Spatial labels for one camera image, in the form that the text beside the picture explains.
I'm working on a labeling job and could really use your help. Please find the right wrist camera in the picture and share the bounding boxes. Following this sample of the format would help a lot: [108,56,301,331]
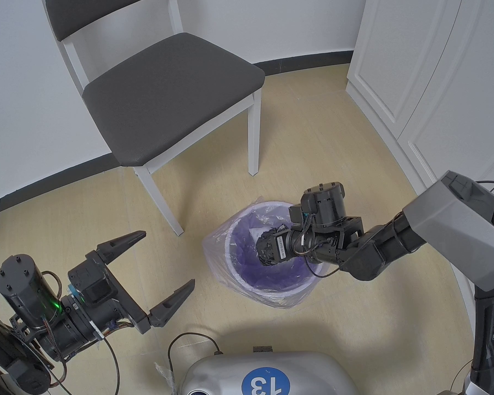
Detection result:
[289,204,309,226]

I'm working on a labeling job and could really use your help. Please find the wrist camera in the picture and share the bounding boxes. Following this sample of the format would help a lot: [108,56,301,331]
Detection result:
[68,258,110,303]
[289,204,309,226]

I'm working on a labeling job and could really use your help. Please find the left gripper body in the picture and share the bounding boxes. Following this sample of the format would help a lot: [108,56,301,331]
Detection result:
[43,250,151,356]

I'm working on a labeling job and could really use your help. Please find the white wardrobe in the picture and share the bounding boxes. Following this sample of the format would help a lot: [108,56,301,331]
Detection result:
[346,0,494,196]

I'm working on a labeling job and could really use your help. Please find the black cable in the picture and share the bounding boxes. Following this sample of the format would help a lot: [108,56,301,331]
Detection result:
[167,333,224,386]

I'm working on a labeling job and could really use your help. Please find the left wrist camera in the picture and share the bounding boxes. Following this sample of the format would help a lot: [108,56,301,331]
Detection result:
[68,258,110,303]

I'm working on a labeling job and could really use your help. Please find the white trash bin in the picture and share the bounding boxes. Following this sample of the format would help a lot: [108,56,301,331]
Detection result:
[228,201,327,295]

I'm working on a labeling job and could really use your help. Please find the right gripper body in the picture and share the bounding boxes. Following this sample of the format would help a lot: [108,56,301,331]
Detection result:
[272,225,314,264]

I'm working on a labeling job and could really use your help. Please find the white chair with grey cushions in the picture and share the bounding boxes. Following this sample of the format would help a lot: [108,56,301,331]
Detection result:
[45,0,266,236]

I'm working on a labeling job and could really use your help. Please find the black plastic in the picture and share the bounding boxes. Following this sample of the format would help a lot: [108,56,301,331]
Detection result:
[256,228,281,267]

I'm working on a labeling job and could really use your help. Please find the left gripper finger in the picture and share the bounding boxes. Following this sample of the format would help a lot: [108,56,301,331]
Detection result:
[148,278,197,329]
[96,230,147,265]

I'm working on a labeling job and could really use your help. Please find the purple plastic bag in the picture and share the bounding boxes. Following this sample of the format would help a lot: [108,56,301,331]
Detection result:
[202,196,328,309]

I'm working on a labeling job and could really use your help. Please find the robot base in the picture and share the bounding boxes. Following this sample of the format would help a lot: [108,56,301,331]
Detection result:
[180,346,357,395]

